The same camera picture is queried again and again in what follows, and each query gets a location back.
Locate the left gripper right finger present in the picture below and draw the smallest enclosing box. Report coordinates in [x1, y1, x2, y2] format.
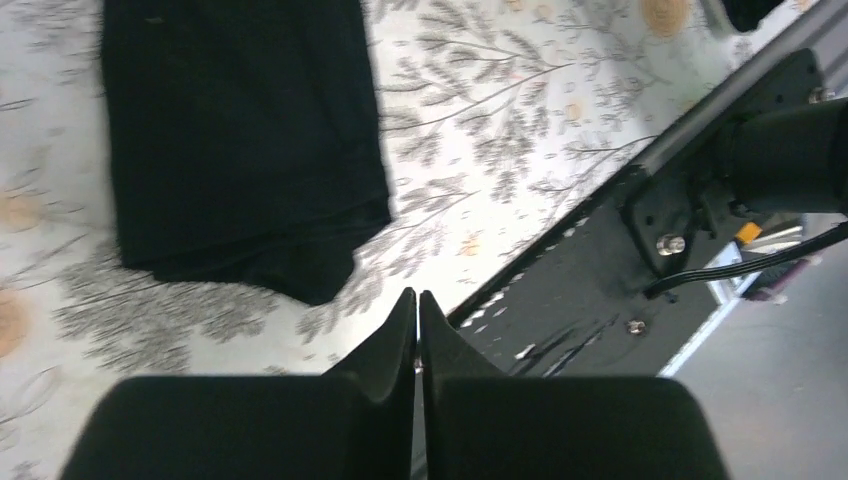
[419, 292, 729, 479]

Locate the floral patterned table mat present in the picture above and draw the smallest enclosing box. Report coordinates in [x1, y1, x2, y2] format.
[1, 1, 809, 479]

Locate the black garment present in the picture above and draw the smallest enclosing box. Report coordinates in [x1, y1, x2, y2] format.
[100, 0, 391, 306]

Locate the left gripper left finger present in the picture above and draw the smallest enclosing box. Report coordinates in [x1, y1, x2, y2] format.
[61, 289, 417, 479]

